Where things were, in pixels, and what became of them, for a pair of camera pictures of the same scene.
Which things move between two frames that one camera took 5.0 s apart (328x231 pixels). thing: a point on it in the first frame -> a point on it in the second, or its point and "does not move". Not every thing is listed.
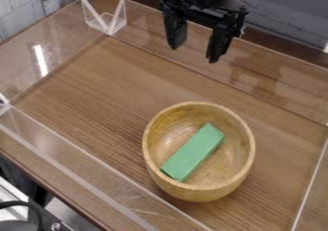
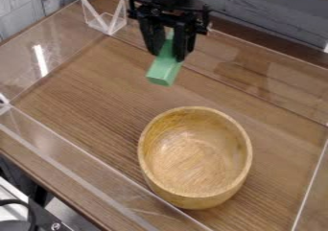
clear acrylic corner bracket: (105, 22) does not move
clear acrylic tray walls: (171, 143) does not move
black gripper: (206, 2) -> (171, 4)
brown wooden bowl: (218, 172) does not move
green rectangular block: (192, 153) -> (164, 67)
